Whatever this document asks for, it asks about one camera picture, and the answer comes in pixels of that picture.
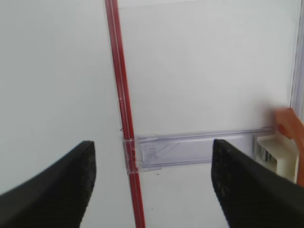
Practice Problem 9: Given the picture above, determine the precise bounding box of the left long clear divider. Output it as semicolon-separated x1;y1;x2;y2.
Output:
288;0;304;116

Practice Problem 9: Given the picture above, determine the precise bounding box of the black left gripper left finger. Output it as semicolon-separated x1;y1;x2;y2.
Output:
0;141;96;228

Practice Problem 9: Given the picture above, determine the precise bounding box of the white tomato holder block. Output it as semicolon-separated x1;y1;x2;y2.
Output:
254;132;299;183

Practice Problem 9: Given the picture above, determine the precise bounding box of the left clear cross rail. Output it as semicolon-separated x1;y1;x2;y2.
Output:
123;128;274;174

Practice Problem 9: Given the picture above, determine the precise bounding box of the standing tomato slices left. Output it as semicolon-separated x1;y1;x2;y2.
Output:
275;108;304;187

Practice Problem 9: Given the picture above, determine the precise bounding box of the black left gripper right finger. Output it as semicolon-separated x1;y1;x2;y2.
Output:
211;139;304;228

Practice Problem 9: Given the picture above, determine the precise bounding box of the left red strip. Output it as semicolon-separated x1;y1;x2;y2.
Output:
105;0;146;228

